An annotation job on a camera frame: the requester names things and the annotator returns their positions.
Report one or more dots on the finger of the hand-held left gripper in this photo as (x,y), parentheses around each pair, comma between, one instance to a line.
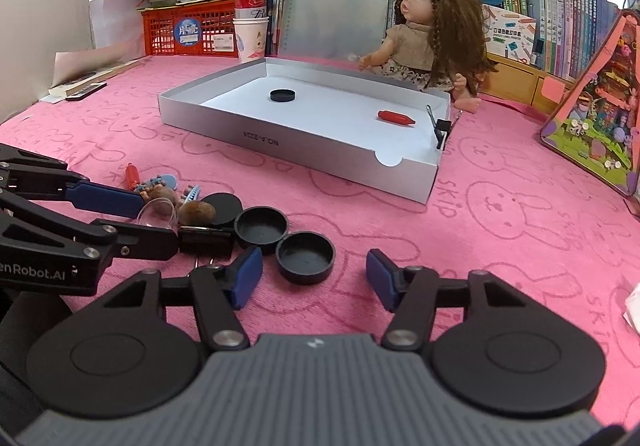
(105,197)
(147,244)

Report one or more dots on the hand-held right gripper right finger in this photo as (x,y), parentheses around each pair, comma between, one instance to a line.
(382,278)

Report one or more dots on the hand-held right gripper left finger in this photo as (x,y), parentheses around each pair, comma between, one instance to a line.
(247,276)

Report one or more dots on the small red toy bottle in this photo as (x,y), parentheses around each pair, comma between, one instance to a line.
(131,175)
(395,117)

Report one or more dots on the blue hair clip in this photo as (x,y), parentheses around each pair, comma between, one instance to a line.
(157,182)

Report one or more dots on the brown nut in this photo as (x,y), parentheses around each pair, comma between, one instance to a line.
(162,201)
(196,212)

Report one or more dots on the black cap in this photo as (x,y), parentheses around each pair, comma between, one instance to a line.
(261,227)
(223,206)
(305,258)
(281,96)

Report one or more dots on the silver cardboard box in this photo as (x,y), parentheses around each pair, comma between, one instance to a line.
(310,121)

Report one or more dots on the clear plastic dome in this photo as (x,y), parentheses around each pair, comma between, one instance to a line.
(152,217)

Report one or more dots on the black binder clip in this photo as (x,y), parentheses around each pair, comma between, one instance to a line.
(205,241)
(441,129)

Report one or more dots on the small blue comb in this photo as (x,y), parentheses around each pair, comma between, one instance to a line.
(192,192)

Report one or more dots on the flat black cap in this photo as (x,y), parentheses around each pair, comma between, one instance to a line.
(223,206)
(281,96)

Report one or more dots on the pink rabbit print blanket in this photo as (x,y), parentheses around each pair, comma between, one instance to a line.
(500,236)

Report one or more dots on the flat books pile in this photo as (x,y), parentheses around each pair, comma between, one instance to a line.
(85,74)

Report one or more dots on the red plastic basket with label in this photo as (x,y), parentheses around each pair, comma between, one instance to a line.
(170,31)

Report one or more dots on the white paper cup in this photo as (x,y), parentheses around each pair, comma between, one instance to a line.
(251,39)

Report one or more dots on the wooden shelf box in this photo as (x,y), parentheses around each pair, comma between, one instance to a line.
(515,79)

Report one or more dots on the white paper sheet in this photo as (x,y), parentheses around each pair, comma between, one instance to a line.
(631,306)

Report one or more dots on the pink sticky note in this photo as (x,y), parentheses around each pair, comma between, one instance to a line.
(552,91)

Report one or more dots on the brown haired doll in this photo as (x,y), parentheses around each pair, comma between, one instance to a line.
(425,26)

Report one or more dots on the pink toy house box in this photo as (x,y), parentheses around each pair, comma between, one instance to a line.
(600,111)

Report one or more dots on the white label printer box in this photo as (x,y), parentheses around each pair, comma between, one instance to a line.
(510,34)

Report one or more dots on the row of pale blue books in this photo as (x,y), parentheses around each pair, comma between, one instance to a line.
(575,26)

